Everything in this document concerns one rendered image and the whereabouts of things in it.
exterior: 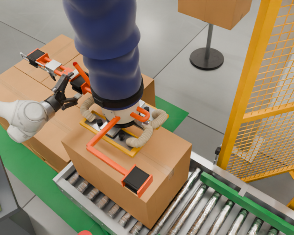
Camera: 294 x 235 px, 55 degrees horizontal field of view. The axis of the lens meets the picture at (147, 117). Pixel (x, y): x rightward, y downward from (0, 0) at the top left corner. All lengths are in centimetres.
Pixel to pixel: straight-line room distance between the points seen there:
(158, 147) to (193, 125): 131
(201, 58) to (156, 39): 69
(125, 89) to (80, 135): 59
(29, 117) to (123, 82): 37
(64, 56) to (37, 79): 35
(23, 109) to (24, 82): 159
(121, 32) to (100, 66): 16
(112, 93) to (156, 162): 50
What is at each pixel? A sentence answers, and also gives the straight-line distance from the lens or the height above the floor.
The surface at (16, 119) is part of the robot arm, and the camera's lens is 116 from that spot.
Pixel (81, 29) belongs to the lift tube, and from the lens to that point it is 93.
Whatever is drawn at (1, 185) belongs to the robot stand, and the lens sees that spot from 186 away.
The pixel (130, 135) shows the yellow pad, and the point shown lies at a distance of 130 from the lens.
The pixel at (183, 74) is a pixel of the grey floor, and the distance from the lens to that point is 324.
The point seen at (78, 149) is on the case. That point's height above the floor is 95.
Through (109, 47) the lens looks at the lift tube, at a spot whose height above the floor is 164.
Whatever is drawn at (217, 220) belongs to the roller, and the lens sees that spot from 176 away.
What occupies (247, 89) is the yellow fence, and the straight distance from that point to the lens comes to 136.
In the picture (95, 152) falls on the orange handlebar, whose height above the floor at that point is 125.
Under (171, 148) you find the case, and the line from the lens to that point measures 148.
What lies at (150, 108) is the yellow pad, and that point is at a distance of 140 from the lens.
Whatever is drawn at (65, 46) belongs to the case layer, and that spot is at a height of 54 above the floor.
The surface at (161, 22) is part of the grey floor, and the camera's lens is 409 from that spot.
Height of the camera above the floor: 220
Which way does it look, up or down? 51 degrees down
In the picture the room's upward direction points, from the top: 5 degrees counter-clockwise
